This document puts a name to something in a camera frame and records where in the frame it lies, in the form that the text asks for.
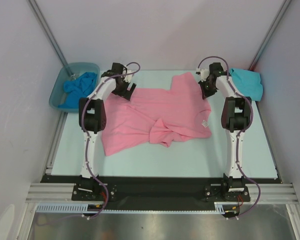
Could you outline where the pink t shirt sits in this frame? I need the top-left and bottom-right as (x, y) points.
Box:
(101, 72), (212, 156)

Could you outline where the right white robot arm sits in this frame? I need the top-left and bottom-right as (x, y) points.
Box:
(196, 62), (253, 201)

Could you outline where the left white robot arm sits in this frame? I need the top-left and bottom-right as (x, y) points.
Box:
(77, 62), (141, 200)

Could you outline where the crumpled blue t shirt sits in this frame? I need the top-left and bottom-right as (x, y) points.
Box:
(58, 72), (98, 110)

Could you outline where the folded light blue t shirt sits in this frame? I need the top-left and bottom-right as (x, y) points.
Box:
(229, 68), (264, 102)

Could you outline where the translucent blue plastic bin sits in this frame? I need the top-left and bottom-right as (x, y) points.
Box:
(49, 62), (100, 113)

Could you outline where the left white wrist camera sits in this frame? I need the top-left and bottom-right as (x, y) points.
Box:
(121, 66), (135, 84)

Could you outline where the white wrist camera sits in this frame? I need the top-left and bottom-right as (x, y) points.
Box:
(195, 67), (210, 82)
(121, 66), (135, 84)

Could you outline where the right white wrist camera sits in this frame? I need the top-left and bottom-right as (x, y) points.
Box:
(195, 67), (210, 82)

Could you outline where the right aluminium corner post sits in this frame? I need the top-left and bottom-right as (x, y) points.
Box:
(248, 0), (294, 71)

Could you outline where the aluminium corner post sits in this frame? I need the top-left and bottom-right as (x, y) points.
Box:
(27, 0), (68, 66)
(248, 0), (294, 71)

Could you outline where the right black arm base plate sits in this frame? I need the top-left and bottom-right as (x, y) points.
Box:
(203, 184), (251, 203)

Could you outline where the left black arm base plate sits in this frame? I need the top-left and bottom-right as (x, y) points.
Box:
(71, 183), (107, 202)

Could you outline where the left aluminium corner post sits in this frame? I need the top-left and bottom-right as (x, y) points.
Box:
(27, 0), (68, 66)

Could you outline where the slotted cable duct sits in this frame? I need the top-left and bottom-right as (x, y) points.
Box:
(36, 202), (238, 215)

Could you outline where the aluminium front rail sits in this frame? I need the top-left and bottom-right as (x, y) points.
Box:
(25, 183), (299, 204)

